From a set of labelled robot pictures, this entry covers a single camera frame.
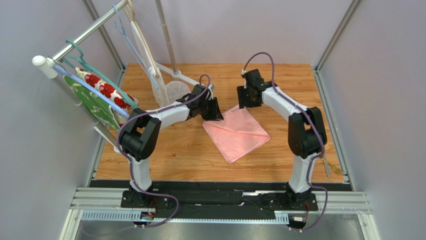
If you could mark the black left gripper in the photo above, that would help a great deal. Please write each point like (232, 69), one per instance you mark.
(216, 114)

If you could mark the teal plastic hanger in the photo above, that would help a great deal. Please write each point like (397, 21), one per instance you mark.
(88, 66)

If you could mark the green patterned cloth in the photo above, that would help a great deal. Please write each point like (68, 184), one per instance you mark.
(95, 104)

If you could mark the light blue thin hanger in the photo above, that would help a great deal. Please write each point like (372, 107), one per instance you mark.
(133, 50)

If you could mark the beige hanger with white cloth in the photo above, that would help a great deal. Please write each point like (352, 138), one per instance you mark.
(145, 57)

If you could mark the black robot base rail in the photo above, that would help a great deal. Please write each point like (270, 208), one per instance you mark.
(219, 200)

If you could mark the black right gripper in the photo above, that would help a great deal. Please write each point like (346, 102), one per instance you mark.
(248, 94)

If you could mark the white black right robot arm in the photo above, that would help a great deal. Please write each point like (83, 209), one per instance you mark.
(306, 133)

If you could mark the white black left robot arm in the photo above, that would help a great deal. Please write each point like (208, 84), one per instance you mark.
(137, 138)

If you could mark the blue plastic hanger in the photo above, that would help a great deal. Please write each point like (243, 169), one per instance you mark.
(63, 71)

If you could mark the pink cloth napkin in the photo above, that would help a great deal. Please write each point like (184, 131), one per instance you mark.
(238, 134)

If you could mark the red floral white cloth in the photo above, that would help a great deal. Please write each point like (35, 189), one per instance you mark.
(105, 88)

